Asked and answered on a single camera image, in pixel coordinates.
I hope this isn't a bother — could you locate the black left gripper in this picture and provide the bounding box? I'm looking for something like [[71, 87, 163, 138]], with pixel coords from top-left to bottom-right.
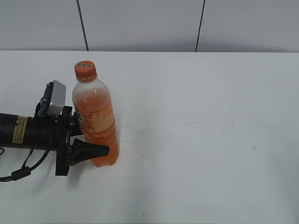
[[33, 103, 110, 176]]

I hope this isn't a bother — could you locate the orange soda plastic bottle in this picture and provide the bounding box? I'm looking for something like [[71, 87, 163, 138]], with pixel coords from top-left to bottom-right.
[[71, 61, 121, 168]]

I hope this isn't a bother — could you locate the orange bottle cap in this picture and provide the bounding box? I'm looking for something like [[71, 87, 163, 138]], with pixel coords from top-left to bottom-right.
[[74, 61, 97, 83]]

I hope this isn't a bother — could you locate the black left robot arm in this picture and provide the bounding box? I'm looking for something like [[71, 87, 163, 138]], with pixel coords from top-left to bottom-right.
[[0, 104, 85, 182]]

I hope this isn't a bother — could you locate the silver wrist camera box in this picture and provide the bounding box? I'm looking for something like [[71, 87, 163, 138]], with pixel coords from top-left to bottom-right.
[[38, 80, 66, 117]]

